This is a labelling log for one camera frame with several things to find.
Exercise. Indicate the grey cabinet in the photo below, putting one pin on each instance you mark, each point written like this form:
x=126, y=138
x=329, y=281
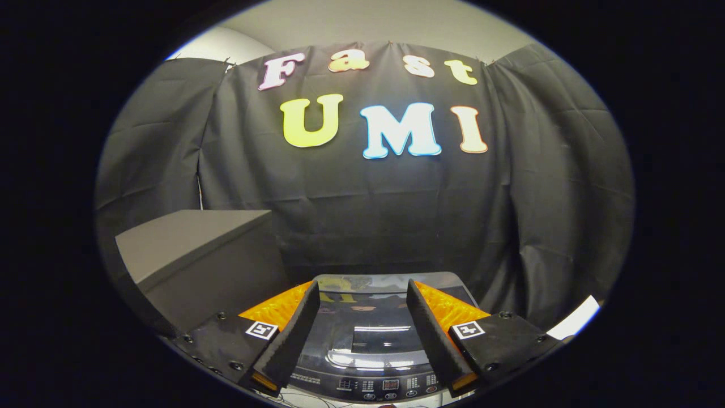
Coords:
x=181, y=243

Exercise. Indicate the black washing machine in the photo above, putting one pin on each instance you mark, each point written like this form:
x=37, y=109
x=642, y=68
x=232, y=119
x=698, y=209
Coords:
x=362, y=385

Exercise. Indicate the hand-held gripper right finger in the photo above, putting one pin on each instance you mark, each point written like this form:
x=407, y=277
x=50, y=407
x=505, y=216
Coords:
x=433, y=334

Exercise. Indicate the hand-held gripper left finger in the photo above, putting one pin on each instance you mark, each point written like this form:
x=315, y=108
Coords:
x=289, y=334

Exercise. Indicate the black backdrop cloth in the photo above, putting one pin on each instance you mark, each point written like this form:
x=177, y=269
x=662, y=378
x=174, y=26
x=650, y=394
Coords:
x=368, y=198

